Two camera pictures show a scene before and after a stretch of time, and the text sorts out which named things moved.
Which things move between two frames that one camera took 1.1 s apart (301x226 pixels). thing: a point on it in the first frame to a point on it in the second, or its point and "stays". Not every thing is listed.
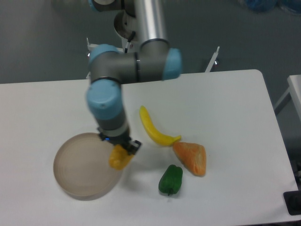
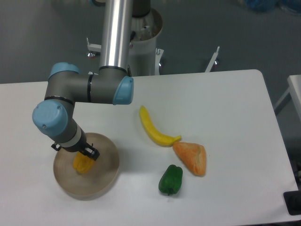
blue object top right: [264, 5] stays
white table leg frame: [212, 61] stays
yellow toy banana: [156, 133] stays
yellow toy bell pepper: [119, 159] to [82, 163]
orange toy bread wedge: [193, 156] stays
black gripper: [131, 146] to [89, 150]
